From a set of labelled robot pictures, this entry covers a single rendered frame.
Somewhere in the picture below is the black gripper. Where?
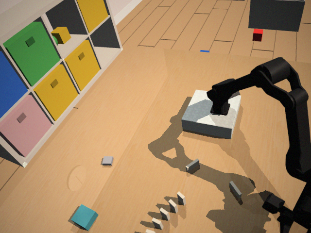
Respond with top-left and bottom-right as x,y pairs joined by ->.
262,190 -> 311,233

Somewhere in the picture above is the teal block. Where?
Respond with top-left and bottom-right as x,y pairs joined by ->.
71,205 -> 98,231

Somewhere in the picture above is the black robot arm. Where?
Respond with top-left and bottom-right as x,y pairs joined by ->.
207,57 -> 311,191

